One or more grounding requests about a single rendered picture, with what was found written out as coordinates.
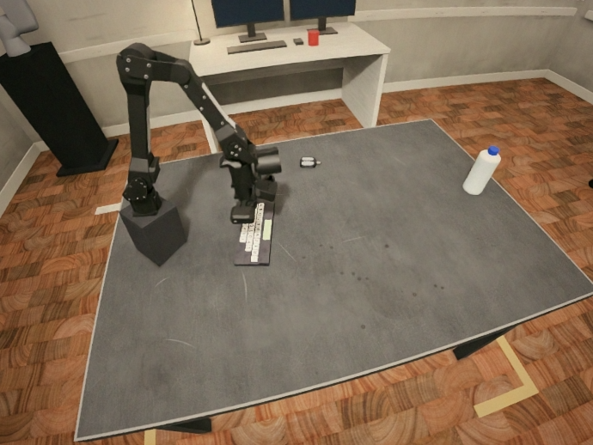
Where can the white bottle with blue cap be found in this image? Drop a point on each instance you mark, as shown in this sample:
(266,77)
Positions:
(482,170)

